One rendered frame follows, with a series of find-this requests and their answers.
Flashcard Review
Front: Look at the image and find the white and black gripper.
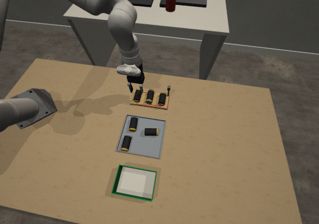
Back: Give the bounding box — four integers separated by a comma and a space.
116, 52, 145, 94

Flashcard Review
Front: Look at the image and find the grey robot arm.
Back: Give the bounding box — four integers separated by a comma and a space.
0, 0, 140, 132

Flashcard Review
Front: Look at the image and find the black cylinder with yellow top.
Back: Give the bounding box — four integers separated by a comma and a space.
133, 89, 141, 101
121, 136, 132, 151
129, 117, 138, 132
145, 128, 158, 136
146, 90, 154, 103
158, 92, 166, 105

